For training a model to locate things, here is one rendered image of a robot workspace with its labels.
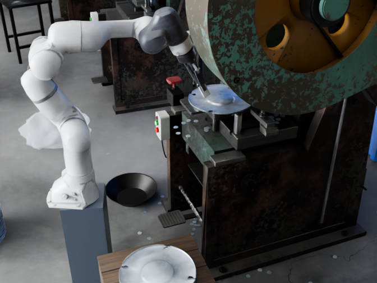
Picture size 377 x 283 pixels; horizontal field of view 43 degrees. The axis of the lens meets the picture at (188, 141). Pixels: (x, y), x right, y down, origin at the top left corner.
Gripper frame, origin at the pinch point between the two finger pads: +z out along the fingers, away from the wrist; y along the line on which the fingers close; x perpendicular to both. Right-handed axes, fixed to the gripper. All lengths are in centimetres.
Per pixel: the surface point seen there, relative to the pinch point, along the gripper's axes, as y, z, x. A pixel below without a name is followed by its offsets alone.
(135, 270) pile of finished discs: 35, 27, -63
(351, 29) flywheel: 31, -7, 52
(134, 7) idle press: -178, 27, 19
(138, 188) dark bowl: -61, 75, -50
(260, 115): 7.3, 23.2, 15.4
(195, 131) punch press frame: -12.0, 24.9, -9.9
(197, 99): -13.8, 12.0, -1.6
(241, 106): 0.7, 18.4, 11.2
